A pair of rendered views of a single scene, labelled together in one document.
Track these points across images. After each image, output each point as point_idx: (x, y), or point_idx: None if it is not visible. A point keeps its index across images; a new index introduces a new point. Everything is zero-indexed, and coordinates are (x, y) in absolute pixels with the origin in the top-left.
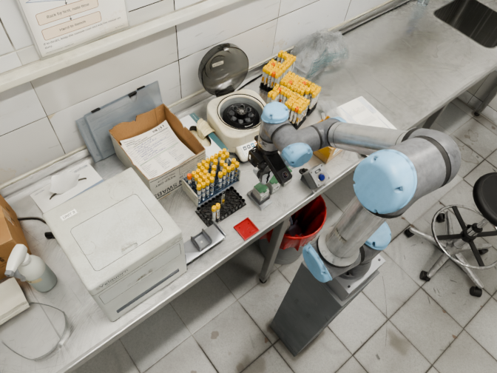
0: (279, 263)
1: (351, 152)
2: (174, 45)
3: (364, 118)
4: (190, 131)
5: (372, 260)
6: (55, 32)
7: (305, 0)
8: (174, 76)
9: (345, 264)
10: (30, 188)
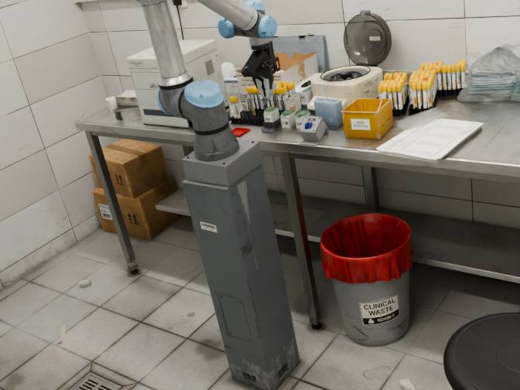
0: (343, 326)
1: (378, 143)
2: (339, 5)
3: (443, 133)
4: (294, 65)
5: (221, 161)
6: None
7: (508, 8)
8: (341, 39)
9: (159, 83)
10: None
